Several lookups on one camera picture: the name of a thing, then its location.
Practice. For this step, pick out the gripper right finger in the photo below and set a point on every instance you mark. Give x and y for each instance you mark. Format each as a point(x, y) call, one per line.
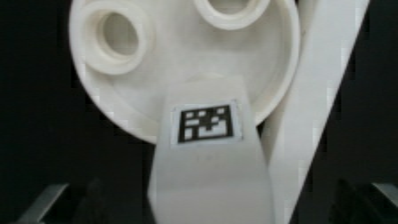
point(364, 203)

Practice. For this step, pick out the white L-shaped fence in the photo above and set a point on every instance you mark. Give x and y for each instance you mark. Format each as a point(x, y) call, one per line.
point(330, 20)

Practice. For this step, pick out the white round stool seat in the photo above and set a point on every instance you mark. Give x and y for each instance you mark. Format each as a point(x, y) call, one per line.
point(149, 43)

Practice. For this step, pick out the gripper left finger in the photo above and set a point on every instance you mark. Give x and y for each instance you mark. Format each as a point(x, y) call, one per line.
point(67, 204)

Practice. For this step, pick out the white stool leg corner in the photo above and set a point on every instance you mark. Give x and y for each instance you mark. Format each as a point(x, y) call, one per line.
point(209, 186)

